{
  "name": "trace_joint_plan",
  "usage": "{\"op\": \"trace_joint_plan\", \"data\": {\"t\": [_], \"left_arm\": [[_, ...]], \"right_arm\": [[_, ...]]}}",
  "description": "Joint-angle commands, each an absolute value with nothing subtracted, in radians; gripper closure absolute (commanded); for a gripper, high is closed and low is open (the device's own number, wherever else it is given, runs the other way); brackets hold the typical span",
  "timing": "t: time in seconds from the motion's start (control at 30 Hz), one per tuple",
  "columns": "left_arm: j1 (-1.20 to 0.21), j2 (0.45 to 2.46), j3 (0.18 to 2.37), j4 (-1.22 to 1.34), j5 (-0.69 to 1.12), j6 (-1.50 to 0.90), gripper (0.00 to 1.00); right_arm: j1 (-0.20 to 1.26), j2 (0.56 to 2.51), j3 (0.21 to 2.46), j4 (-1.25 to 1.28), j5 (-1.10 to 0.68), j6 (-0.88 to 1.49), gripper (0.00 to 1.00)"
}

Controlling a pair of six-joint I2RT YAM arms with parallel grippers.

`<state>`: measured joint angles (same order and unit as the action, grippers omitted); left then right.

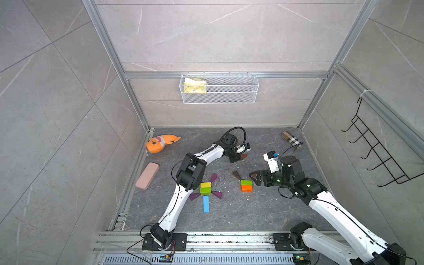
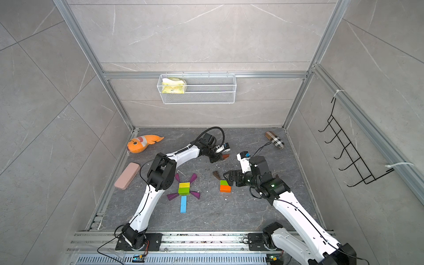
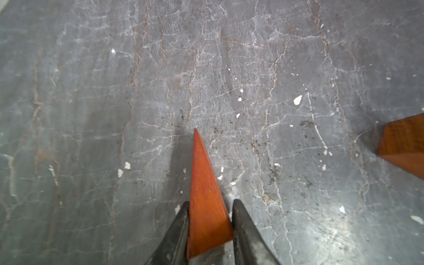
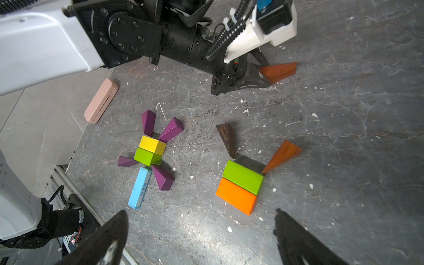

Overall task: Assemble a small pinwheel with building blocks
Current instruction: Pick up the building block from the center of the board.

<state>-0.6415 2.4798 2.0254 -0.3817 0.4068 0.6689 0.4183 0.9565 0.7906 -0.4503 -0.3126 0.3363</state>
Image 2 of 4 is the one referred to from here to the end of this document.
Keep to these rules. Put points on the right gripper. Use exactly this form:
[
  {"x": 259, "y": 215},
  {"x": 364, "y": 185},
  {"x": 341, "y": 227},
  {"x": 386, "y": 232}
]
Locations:
[{"x": 239, "y": 175}]

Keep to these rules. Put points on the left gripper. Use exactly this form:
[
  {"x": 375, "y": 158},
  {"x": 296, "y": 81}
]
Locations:
[{"x": 218, "y": 157}]

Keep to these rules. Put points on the orange rectangular block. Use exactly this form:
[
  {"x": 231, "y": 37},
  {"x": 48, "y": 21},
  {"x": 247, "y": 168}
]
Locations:
[{"x": 225, "y": 189}]

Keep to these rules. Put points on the dark brown wedge block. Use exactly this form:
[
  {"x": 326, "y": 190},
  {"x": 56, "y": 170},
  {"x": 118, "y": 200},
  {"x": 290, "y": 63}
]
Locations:
[{"x": 216, "y": 175}]

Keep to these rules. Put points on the yellow rectangular block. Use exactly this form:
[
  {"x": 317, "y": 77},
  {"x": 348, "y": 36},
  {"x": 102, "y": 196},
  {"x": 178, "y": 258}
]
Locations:
[{"x": 184, "y": 185}]

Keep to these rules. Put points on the green rectangular block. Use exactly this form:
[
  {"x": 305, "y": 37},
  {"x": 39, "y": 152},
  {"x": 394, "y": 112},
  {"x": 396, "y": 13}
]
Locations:
[{"x": 184, "y": 191}]

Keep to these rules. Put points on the light blue block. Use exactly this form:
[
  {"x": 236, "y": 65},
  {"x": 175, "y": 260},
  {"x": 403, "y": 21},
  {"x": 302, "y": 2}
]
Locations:
[{"x": 183, "y": 206}]

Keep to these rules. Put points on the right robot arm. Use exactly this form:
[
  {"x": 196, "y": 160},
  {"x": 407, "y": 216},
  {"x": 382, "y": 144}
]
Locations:
[{"x": 314, "y": 246}]

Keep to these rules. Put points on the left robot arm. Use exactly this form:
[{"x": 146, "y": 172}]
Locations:
[{"x": 210, "y": 143}]

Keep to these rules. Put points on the plaid brown case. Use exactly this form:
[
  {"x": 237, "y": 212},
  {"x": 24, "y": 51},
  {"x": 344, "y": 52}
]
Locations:
[{"x": 275, "y": 139}]

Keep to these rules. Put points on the orange fish plush toy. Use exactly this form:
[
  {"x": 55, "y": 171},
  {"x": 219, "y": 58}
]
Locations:
[{"x": 140, "y": 143}]

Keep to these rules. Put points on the yellow white cloth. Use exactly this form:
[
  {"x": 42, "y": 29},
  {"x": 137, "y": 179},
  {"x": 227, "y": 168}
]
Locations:
[{"x": 173, "y": 85}]

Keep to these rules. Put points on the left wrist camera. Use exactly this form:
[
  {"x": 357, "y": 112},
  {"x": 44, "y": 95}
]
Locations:
[{"x": 224, "y": 148}]

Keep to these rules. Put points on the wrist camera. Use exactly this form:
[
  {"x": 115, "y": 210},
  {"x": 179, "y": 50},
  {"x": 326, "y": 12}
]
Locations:
[
  {"x": 244, "y": 159},
  {"x": 224, "y": 148}
]

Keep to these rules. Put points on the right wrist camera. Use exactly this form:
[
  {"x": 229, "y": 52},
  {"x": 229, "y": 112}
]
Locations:
[{"x": 244, "y": 159}]

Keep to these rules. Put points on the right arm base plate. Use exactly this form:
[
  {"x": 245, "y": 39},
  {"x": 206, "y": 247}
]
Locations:
[{"x": 260, "y": 242}]

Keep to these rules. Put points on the white wire mesh basket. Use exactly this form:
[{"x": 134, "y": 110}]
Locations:
[{"x": 202, "y": 89}]

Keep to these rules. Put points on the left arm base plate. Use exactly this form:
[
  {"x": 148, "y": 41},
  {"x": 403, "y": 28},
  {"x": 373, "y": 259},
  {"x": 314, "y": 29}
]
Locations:
[{"x": 149, "y": 242}]

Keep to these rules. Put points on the black wire hook rack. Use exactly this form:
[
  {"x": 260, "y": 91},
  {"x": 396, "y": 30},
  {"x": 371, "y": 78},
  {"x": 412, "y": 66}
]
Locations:
[{"x": 350, "y": 151}]

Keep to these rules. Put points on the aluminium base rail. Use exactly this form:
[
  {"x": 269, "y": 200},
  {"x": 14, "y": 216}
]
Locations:
[{"x": 183, "y": 248}]

